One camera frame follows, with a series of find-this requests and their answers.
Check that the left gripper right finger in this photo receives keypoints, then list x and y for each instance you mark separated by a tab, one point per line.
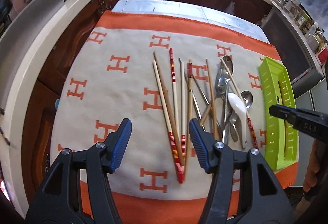
204	144

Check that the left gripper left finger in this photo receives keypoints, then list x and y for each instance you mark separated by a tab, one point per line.
116	143

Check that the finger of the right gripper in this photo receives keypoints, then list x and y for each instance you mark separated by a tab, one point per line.
309	122

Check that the cream chopstick red-striped end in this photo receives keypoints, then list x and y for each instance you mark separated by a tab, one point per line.
249	122

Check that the white kitchen countertop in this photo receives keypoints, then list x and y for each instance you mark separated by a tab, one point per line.
19	96

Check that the person's right hand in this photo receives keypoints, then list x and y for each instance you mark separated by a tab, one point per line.
313	168

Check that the brown wooden chopstick left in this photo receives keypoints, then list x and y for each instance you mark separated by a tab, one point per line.
170	111

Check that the brown wooden chopstick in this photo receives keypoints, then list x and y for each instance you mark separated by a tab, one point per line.
211	108
170	111

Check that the green plastic utensil tray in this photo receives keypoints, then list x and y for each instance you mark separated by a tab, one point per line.
281	149

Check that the brown wooden chopstick middle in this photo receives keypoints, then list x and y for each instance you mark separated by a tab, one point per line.
211	108

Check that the orange beige H-pattern blanket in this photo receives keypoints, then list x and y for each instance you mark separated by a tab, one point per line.
112	78

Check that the white ceramic soup spoon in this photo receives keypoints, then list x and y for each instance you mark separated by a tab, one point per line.
239	113

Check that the cream chopstick striped left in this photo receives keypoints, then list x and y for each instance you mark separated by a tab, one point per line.
173	146

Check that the steel spoon under chopstick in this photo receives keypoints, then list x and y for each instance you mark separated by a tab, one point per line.
222	90

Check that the round steel spoon right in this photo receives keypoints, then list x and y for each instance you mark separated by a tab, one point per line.
248	99

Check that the cream chopstick grey tip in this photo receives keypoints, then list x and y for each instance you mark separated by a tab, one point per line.
183	132

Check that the bamboo chopstick red band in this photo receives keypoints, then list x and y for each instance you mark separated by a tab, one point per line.
189	116

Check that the large steel spoon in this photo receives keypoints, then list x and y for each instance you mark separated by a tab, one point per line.
222	71

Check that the black oven appliance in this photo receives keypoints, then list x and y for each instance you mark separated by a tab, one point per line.
300	61

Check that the red white striped chopstick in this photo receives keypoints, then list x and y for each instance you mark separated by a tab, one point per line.
175	104

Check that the white floral tablecloth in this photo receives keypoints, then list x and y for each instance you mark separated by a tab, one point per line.
193	12

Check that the stainless steel panel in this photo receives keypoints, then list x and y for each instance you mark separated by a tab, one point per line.
18	37

